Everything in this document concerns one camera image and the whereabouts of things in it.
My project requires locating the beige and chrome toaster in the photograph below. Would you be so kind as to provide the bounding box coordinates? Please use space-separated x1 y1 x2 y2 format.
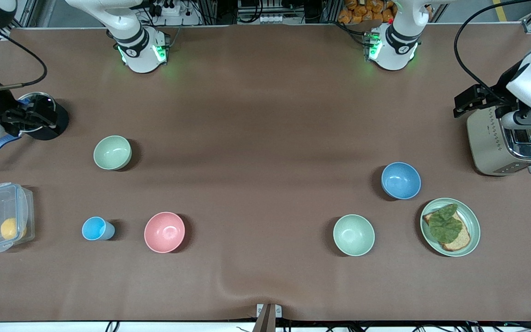
467 105 531 176

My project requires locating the yellow lemon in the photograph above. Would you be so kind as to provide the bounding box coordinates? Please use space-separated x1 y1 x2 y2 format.
0 218 27 240

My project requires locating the brown table cloth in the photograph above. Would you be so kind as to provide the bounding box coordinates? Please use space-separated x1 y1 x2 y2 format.
0 24 531 322

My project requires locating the bag of orange snacks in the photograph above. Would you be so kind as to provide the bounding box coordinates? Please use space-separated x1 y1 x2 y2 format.
338 0 396 25

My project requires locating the light green bowl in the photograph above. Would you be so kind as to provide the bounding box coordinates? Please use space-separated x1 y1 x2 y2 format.
94 135 132 171
333 214 375 257

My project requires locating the light blue cup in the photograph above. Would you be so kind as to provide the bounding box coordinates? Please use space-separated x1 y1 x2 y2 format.
82 216 115 241

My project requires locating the glass lid with blue knob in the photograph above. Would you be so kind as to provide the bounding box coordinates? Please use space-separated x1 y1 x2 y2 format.
18 92 57 133

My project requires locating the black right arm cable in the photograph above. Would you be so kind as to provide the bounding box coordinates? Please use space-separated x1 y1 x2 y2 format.
0 25 48 91

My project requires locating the light green plate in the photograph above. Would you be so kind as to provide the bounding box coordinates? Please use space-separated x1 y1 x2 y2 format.
420 198 481 257

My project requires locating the black pot with blue handle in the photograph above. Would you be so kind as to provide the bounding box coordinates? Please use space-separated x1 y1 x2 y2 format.
0 92 69 167

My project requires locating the small metal bracket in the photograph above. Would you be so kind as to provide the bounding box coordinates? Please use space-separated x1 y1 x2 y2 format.
256 303 282 319

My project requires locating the brown post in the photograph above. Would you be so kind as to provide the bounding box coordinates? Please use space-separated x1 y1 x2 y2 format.
253 304 276 332

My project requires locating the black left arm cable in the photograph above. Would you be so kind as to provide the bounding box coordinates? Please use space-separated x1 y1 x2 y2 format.
453 0 531 107

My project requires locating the bread slice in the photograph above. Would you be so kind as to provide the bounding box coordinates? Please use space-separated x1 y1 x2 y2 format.
423 210 471 252

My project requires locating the blue bowl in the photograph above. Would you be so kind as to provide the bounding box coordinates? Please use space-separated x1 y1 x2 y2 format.
381 162 421 200

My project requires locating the white power strip with plugs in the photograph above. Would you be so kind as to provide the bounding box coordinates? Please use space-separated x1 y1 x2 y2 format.
152 0 201 26

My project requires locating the pink bowl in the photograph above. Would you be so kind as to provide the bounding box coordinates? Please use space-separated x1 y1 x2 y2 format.
144 212 186 254

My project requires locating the green lettuce leaf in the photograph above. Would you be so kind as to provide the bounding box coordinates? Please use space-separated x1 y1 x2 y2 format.
428 203 463 244

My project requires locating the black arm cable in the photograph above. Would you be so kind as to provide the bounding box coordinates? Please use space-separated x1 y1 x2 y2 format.
453 0 531 107
0 25 48 91

